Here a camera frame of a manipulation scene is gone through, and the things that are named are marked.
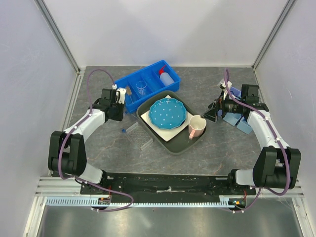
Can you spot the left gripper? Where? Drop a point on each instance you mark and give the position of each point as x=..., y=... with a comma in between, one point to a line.
x=120, y=116

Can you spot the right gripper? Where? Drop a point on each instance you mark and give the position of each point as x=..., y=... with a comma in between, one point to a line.
x=211, y=115

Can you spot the white wash bottle red cap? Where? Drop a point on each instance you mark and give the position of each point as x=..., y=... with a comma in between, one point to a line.
x=165, y=77

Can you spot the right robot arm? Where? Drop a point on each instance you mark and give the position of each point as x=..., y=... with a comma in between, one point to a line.
x=278, y=164

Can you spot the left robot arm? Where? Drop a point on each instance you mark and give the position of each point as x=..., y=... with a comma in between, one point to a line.
x=67, y=153

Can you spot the pink ceramic mug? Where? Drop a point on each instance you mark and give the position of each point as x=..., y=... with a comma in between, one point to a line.
x=197, y=125

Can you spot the light blue three-compartment box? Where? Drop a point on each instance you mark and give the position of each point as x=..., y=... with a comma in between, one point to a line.
x=236, y=120

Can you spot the clear acrylic tube rack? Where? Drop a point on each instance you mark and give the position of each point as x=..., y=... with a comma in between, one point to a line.
x=138, y=135

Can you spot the teal polka dot plate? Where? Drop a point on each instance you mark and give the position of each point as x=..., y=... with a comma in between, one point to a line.
x=167, y=113

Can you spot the dark green tray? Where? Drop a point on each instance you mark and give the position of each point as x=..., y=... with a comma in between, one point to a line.
x=175, y=144

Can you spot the white square plate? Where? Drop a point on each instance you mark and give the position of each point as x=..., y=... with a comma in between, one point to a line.
x=170, y=133

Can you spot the blue divided storage bin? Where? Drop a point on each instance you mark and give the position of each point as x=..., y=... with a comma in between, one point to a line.
x=146, y=82

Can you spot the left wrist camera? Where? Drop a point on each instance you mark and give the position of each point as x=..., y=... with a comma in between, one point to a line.
x=120, y=94

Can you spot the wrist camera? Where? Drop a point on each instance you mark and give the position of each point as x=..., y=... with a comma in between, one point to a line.
x=120, y=94
x=222, y=85

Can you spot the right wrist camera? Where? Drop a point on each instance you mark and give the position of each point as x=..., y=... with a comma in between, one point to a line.
x=222, y=85

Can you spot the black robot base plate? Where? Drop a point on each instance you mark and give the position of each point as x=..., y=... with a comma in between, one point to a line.
x=162, y=187

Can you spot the left aluminium frame post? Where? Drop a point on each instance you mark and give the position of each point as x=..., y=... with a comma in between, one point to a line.
x=57, y=33

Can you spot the aluminium frame post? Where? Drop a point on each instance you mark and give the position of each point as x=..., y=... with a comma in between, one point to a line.
x=273, y=32
x=57, y=33

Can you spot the right aluminium frame post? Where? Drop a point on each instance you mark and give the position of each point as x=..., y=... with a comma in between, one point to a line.
x=273, y=32

